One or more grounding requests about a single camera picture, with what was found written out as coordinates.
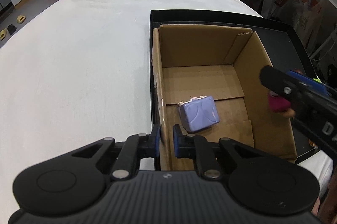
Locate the yellow slipper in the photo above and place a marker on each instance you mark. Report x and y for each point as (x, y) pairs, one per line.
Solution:
(20, 19)

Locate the black shallow tray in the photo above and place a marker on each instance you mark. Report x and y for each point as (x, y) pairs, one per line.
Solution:
(281, 43)

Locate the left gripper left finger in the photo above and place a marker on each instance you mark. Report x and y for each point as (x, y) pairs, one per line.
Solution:
(133, 150)

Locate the pink figurine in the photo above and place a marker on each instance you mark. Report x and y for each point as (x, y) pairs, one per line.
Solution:
(280, 105)

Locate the brown cardboard box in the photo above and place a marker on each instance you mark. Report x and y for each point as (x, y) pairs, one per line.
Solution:
(223, 62)

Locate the black slipper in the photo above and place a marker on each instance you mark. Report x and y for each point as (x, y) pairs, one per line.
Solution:
(11, 29)

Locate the white plastic shopping bag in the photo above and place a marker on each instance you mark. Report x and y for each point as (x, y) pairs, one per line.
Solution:
(307, 19)

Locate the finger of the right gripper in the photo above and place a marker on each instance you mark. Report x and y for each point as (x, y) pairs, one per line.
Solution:
(311, 83)

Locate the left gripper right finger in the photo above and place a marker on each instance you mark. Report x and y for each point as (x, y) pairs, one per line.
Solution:
(198, 149)

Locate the white towel cloth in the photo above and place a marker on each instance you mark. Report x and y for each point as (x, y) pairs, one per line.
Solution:
(74, 82)

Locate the purple toy suitcase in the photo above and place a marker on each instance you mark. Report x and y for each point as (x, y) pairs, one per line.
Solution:
(198, 113)

